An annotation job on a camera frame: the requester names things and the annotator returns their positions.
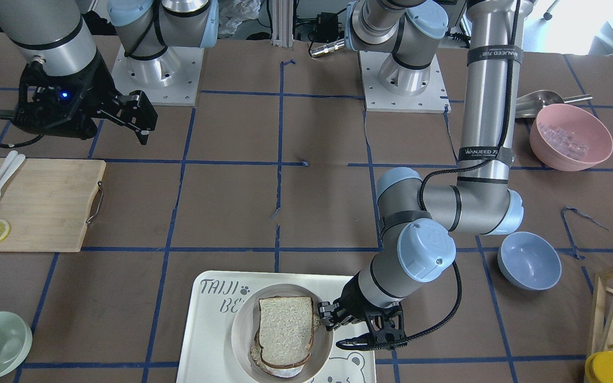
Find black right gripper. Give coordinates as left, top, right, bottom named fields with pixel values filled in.
left=12, top=52, right=158, bottom=145

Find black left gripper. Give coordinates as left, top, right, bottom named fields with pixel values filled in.
left=317, top=277, right=408, bottom=351

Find white bread slice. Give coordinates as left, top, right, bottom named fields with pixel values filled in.
left=255, top=296, right=314, bottom=369

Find cream round plate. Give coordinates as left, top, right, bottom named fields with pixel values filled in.
left=230, top=283, right=334, bottom=382

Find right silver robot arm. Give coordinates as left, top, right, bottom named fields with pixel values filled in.
left=0, top=1, right=219, bottom=148

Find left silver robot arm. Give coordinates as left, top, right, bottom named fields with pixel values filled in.
left=317, top=1, right=535, bottom=351

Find wooden cutting board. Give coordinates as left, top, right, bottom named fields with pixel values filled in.
left=0, top=158, right=106, bottom=252

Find cream bear tray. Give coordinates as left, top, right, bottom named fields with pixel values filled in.
left=177, top=271, right=376, bottom=382

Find blue bowl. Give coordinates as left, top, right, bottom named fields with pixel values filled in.
left=497, top=232, right=562, bottom=291

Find yellow mug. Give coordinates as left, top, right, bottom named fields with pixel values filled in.
left=584, top=351, right=613, bottom=382

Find pink bowl with ice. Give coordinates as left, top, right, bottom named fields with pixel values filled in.
left=529, top=104, right=613, bottom=171

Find metal scoop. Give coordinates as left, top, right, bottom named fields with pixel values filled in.
left=515, top=90, right=593, bottom=119

